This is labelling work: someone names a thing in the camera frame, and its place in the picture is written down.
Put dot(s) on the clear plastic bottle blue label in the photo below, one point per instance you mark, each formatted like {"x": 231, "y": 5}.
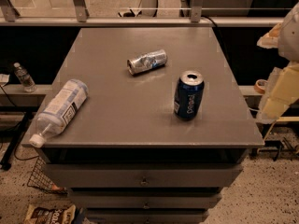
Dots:
{"x": 59, "y": 112}

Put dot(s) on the snack bag on floor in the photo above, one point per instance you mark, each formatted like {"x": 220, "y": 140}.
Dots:
{"x": 41, "y": 215}

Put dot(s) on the crushed silver can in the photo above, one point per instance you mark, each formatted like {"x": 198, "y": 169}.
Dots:
{"x": 147, "y": 61}

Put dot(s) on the blue pepsi can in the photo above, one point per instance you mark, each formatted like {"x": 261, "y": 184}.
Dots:
{"x": 188, "y": 94}

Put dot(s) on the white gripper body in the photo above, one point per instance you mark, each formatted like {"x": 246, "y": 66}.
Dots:
{"x": 290, "y": 36}

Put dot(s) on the wire basket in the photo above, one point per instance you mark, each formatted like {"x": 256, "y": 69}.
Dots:
{"x": 38, "y": 180}

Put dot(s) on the roll of tape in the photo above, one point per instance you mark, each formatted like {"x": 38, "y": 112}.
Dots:
{"x": 260, "y": 86}

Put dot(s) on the metal railing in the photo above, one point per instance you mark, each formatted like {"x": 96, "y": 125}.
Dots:
{"x": 131, "y": 13}

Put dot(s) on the grey drawer cabinet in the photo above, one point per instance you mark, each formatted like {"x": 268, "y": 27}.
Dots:
{"x": 126, "y": 157}

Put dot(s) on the small water bottle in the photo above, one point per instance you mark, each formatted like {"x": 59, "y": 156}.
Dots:
{"x": 24, "y": 78}

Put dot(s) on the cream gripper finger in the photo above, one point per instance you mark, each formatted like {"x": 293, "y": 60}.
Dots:
{"x": 270, "y": 39}
{"x": 281, "y": 90}

